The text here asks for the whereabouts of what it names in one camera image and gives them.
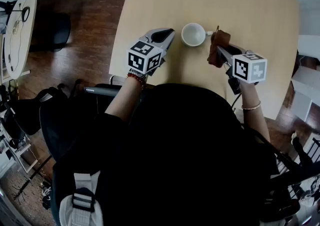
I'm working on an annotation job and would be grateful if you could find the black round stool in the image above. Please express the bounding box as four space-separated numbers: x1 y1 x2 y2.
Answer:
31 11 73 53

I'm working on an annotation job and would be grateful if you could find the person's black shirt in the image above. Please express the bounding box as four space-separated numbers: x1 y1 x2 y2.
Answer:
51 83 281 226

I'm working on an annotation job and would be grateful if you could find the black slatted chair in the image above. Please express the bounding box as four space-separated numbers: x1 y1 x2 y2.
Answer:
291 133 320 172

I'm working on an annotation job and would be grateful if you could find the white cabinet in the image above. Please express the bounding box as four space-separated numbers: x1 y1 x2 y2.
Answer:
290 65 320 123

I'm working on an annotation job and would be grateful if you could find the person's right forearm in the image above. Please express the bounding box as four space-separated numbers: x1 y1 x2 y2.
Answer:
238 81 271 143

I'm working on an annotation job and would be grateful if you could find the black camera box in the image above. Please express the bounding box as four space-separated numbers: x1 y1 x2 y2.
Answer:
228 77 241 95

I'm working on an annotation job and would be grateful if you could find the black camera cable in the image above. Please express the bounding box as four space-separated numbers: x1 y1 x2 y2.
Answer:
230 93 243 111

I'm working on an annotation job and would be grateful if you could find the white mug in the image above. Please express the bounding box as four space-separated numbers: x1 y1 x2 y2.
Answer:
181 23 214 47

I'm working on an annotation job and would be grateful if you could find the red bead bracelet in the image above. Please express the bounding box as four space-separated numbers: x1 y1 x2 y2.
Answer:
126 69 148 86

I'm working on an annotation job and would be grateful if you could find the black office chair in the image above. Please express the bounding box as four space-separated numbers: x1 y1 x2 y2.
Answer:
39 83 131 163

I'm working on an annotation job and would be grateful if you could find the black tripod stand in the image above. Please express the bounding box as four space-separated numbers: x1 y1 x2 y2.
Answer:
11 154 54 201

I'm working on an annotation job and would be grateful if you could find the white shelf rack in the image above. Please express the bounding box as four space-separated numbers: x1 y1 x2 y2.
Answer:
0 109 39 174

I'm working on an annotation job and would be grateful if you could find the round white table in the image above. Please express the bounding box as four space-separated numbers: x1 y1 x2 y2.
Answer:
3 0 38 80

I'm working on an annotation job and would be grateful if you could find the brown cloth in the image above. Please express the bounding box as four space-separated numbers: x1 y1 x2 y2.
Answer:
206 25 232 69

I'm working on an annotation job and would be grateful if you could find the thin gold bracelet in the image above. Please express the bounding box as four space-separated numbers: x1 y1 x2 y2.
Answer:
241 100 262 111

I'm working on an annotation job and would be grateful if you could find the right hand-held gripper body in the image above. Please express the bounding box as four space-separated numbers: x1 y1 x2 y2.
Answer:
224 44 268 85

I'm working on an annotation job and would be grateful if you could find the white harness strap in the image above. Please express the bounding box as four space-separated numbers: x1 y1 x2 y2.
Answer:
58 170 104 226

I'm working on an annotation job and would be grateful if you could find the black bag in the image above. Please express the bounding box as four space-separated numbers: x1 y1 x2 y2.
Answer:
4 86 69 136

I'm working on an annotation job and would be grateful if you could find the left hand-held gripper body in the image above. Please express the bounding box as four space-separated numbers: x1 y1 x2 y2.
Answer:
126 28 176 75

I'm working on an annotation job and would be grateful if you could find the person's left forearm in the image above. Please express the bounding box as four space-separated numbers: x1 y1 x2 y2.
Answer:
104 74 149 123

